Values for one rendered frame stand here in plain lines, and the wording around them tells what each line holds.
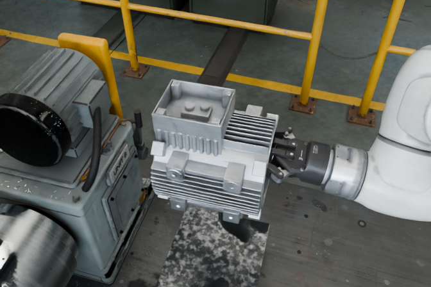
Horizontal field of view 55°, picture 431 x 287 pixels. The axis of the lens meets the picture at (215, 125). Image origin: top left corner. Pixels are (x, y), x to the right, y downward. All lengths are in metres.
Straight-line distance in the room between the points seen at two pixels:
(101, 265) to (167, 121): 0.57
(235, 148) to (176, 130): 0.11
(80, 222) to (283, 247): 0.60
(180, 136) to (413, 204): 0.39
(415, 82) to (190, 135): 0.36
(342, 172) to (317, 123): 2.15
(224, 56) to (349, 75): 0.97
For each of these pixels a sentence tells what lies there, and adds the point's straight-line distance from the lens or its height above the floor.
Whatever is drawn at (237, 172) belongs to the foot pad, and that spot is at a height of 1.37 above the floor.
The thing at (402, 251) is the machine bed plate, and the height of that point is 0.80.
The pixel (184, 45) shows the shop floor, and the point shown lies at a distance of 3.55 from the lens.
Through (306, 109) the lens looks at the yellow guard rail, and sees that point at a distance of 2.93.
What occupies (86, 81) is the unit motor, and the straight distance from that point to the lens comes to 1.00.
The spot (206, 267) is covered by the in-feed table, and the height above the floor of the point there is 0.92.
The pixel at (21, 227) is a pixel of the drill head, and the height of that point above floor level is 1.16.
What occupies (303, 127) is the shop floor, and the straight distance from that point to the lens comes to 2.81.
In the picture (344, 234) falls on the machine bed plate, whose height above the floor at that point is 0.80.
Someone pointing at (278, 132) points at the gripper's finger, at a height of 1.37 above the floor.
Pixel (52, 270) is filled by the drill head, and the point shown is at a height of 1.09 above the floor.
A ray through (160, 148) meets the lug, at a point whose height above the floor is 1.38.
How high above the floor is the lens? 1.90
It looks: 43 degrees down
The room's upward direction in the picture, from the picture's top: straight up
